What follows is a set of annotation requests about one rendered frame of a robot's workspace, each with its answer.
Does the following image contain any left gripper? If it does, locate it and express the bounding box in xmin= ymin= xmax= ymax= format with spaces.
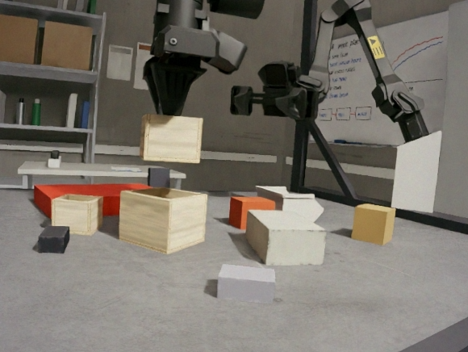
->
xmin=230 ymin=86 xmax=320 ymax=120

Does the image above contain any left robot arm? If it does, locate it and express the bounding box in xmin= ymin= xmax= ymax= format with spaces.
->
xmin=257 ymin=0 xmax=432 ymax=144

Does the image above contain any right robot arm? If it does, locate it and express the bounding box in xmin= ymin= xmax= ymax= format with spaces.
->
xmin=201 ymin=0 xmax=265 ymax=75

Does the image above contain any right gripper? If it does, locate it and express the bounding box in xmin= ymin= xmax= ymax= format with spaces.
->
xmin=143 ymin=0 xmax=219 ymax=116

